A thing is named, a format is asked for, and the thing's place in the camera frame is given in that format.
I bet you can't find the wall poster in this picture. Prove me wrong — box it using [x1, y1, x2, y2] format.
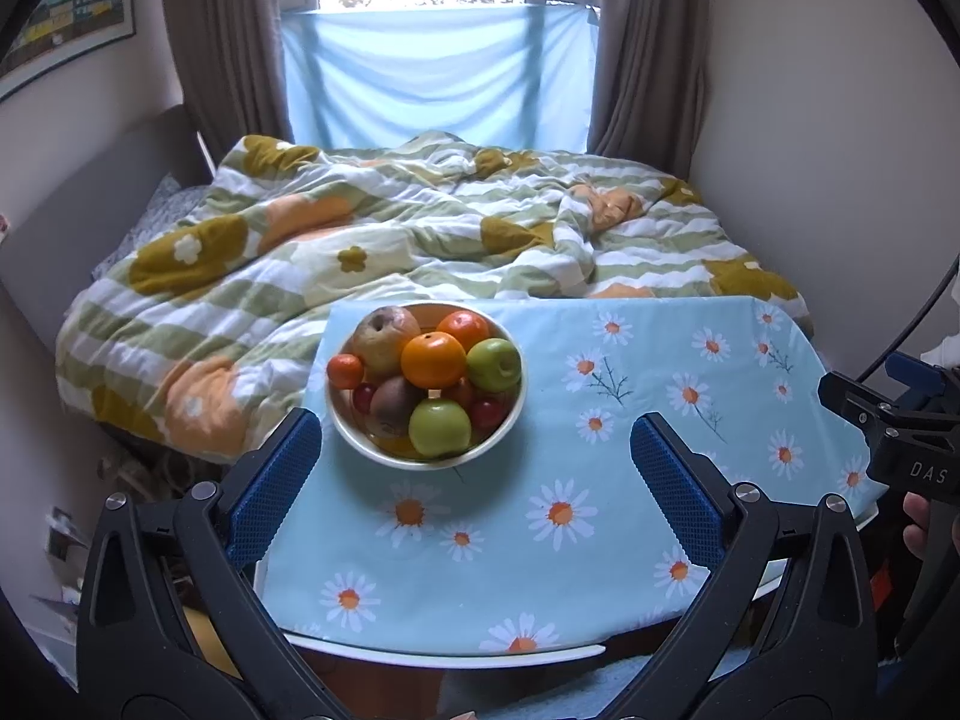
[0, 0, 137, 102]

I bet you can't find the person's right hand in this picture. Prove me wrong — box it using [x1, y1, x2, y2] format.
[902, 491, 936, 560]

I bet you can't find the brown kiwi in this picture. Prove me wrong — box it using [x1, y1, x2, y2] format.
[370, 375, 427, 436]

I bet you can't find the grey patterned pillow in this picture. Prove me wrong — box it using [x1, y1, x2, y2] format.
[109, 184, 215, 271]

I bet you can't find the cream bowl with duck print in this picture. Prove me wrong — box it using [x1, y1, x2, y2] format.
[325, 301, 530, 470]

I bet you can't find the yellow wrinkled apple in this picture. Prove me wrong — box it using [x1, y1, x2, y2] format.
[351, 305, 422, 380]

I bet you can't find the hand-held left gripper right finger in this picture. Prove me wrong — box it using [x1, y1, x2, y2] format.
[600, 411, 880, 720]

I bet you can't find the light blue daisy tablecloth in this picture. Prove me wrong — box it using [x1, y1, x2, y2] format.
[266, 296, 890, 657]

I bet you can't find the large orange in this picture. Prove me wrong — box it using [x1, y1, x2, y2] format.
[436, 310, 492, 353]
[400, 332, 467, 389]

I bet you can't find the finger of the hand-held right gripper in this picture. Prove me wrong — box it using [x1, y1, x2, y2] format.
[817, 370, 905, 440]
[885, 352, 950, 398]

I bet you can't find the black cable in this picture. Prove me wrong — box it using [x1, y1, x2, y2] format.
[855, 251, 960, 383]

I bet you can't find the green floral duvet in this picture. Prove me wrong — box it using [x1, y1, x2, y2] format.
[56, 131, 815, 466]

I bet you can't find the white table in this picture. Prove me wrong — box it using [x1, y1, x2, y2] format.
[251, 502, 878, 672]

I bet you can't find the grey bed headboard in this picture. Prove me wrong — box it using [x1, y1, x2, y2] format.
[0, 105, 215, 346]

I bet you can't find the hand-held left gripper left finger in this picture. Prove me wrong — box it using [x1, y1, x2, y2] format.
[75, 406, 335, 720]

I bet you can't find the green apple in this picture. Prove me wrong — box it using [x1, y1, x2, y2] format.
[466, 338, 523, 392]
[409, 399, 473, 460]

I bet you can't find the brown curtain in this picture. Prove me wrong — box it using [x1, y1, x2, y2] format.
[587, 0, 712, 177]
[159, 0, 293, 158]

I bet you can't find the light blue window cloth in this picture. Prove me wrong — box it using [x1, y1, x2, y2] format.
[280, 4, 601, 155]

